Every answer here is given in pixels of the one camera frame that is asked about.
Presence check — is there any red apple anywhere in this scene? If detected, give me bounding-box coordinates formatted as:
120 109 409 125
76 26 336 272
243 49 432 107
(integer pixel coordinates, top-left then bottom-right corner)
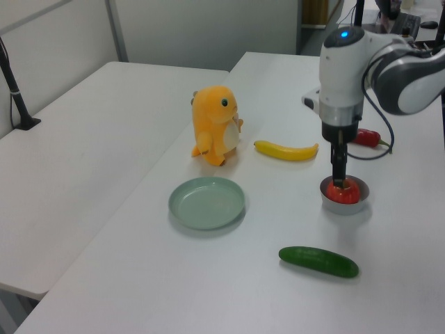
325 177 361 205

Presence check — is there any pale green plate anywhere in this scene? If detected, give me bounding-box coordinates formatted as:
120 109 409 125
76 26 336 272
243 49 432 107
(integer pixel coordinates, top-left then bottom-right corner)
168 176 246 231

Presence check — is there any thin black stand pole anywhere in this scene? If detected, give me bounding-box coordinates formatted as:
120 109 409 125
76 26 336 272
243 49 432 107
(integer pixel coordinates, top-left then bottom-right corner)
435 0 445 45
353 0 366 29

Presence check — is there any red chili pepper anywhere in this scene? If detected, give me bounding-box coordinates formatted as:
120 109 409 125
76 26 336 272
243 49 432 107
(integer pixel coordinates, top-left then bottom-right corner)
350 128 394 154

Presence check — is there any grey bowl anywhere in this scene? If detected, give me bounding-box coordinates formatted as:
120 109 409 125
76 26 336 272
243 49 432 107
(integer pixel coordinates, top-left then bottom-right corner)
319 175 369 216

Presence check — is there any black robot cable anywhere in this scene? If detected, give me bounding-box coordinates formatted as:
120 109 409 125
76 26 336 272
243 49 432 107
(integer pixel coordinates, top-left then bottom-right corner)
347 67 396 161

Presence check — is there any black stand pole with base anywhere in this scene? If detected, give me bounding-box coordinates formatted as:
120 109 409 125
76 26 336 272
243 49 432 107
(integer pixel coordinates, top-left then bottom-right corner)
0 34 42 132

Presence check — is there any black keyboard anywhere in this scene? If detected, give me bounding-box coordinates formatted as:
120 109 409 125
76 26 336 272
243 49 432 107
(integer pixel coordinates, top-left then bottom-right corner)
389 13 422 36

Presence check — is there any green cucumber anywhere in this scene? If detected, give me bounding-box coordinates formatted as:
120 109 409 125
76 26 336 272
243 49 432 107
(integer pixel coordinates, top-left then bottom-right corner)
278 246 359 279

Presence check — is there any orange plush toy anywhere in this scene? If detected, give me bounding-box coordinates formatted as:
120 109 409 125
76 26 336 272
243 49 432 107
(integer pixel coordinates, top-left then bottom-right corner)
190 85 244 167

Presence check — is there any wooden cabinet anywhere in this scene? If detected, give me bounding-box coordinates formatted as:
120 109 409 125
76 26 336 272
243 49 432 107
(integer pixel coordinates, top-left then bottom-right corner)
300 0 340 29

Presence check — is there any yellow banana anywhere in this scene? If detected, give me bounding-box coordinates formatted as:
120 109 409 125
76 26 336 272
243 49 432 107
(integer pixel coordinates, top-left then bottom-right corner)
253 140 320 161

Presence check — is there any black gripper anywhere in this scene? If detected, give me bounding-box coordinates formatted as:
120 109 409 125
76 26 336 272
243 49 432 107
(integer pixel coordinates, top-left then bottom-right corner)
321 120 361 189

